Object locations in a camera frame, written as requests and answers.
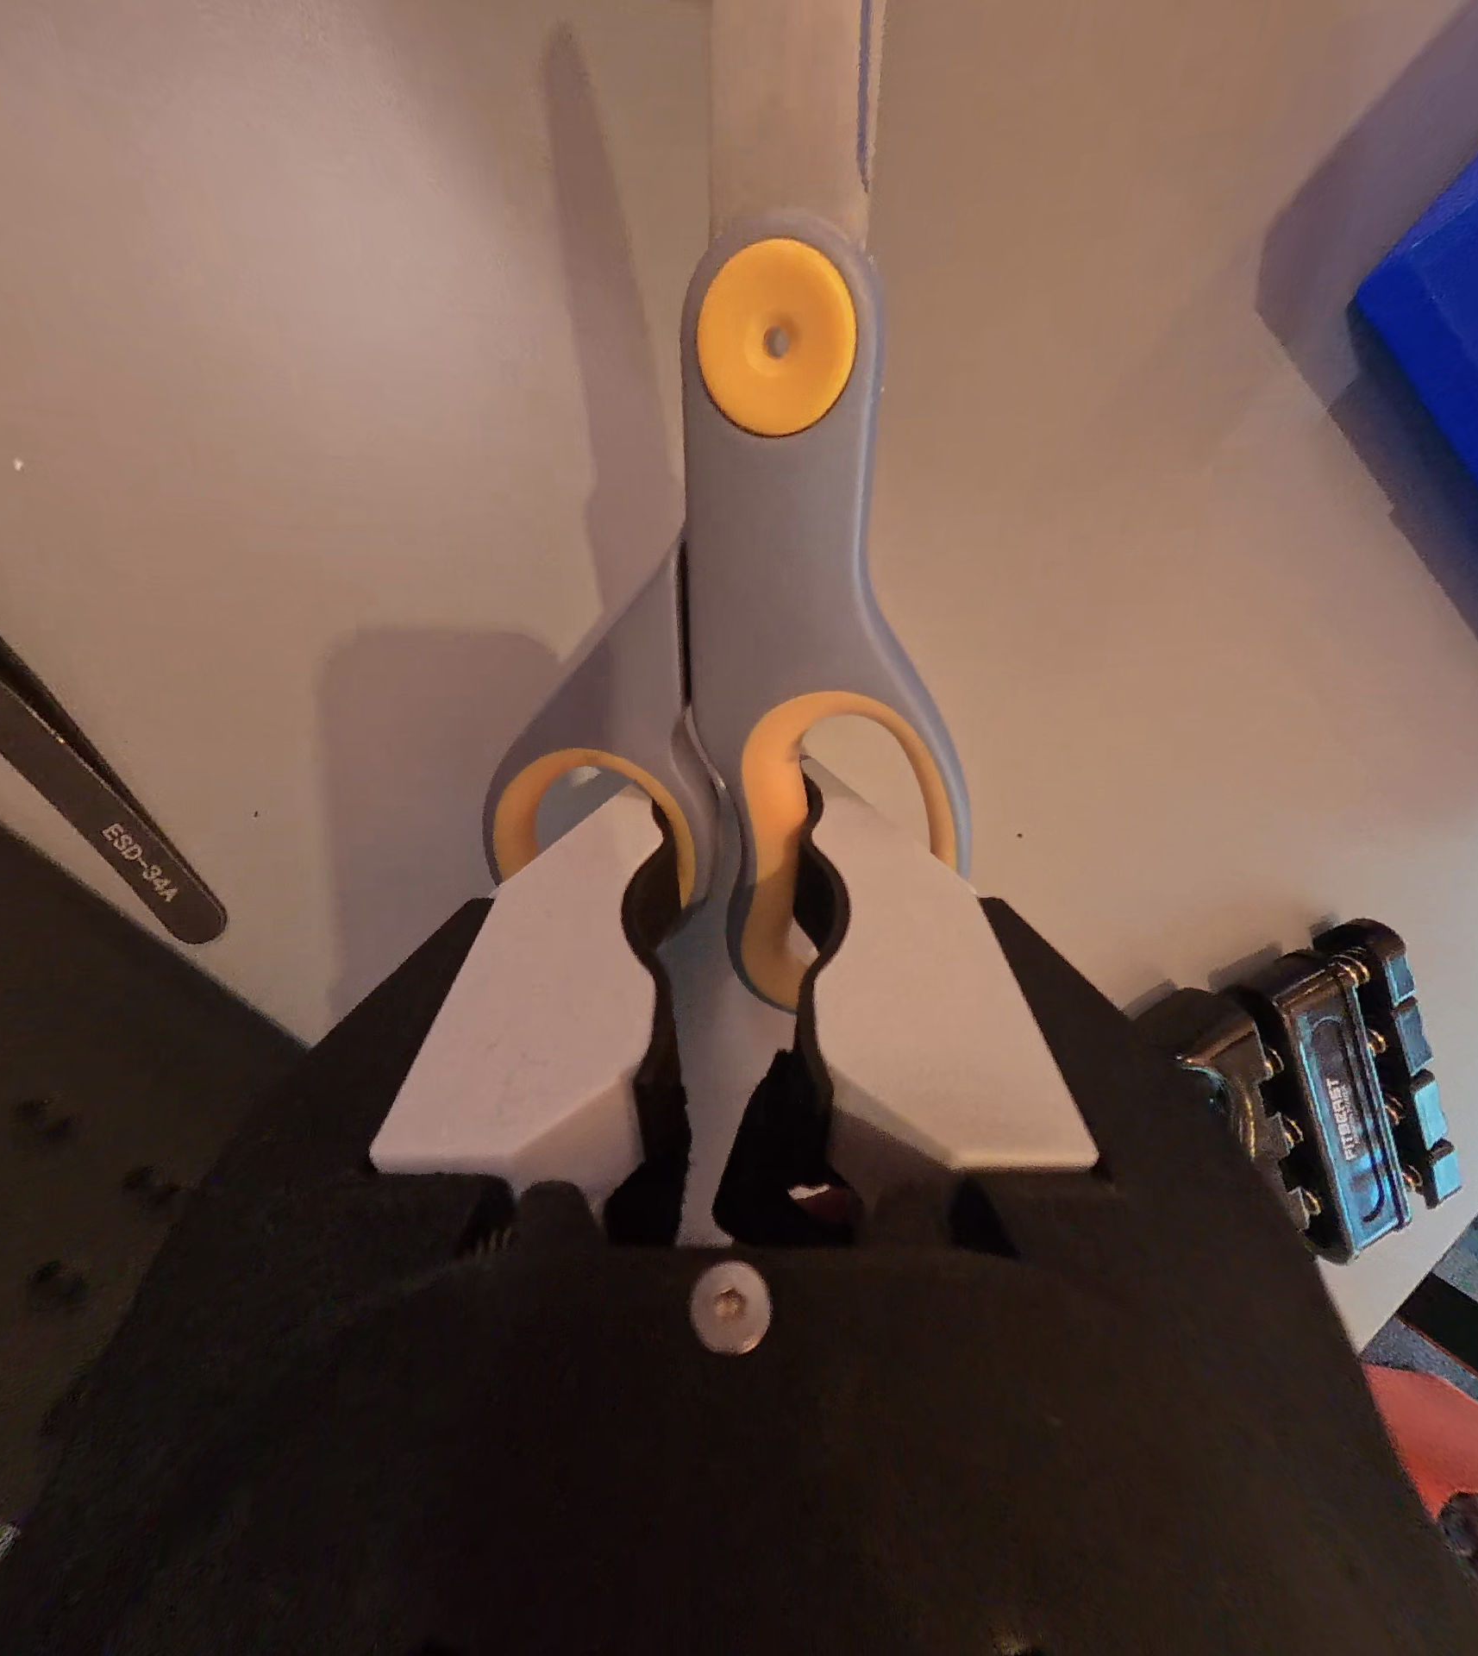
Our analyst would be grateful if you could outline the black dimpled foam pad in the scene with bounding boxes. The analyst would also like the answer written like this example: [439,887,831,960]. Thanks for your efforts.
[0,763,307,1490]

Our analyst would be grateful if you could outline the orange bag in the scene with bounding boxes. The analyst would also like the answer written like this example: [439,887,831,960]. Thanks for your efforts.
[1363,1367,1478,1656]

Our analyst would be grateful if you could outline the grey and yellow scissors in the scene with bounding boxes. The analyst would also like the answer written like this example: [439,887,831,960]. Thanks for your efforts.
[485,0,978,1013]

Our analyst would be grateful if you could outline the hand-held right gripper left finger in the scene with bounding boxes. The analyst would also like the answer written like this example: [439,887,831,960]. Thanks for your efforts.
[368,791,704,1250]

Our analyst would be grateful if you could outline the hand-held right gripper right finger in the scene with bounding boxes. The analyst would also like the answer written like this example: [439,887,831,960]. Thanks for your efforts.
[714,762,1101,1250]

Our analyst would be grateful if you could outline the long black tweezers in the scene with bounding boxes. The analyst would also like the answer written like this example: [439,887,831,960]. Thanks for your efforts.
[0,539,230,945]

